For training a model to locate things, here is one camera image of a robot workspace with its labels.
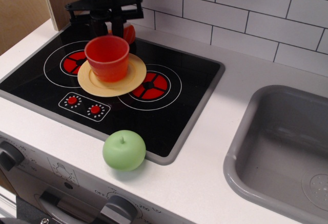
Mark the red plastic cup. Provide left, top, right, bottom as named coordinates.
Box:
left=85, top=35, right=130, bottom=83

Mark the yellow plastic plate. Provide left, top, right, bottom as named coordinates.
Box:
left=77, top=53, right=147, bottom=97

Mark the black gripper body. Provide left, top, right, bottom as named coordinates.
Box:
left=65, top=0, right=144, bottom=22

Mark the grey middle oven knob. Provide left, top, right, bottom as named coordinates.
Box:
left=100, top=195, right=138, bottom=224

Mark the grey left oven knob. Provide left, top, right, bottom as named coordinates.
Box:
left=1, top=140, right=25, bottom=171

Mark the green toy apple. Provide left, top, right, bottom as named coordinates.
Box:
left=102, top=130, right=146, bottom=171

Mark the grey oven door handle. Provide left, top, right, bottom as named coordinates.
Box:
left=38, top=192, right=106, bottom=223

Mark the grey toy sink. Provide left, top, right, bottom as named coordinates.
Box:
left=223, top=86, right=327, bottom=223

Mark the grey oven knob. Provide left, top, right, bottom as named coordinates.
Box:
left=100, top=195, right=138, bottom=224
left=1, top=140, right=25, bottom=171

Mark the salmon sushi toy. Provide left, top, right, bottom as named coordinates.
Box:
left=117, top=22, right=136, bottom=45

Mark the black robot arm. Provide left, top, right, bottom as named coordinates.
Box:
left=65, top=0, right=144, bottom=38

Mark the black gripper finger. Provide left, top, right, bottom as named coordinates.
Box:
left=90, top=19, right=108, bottom=38
left=111, top=16, right=126, bottom=38

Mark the black toy stovetop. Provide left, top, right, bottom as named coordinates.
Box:
left=1, top=24, right=225, bottom=165

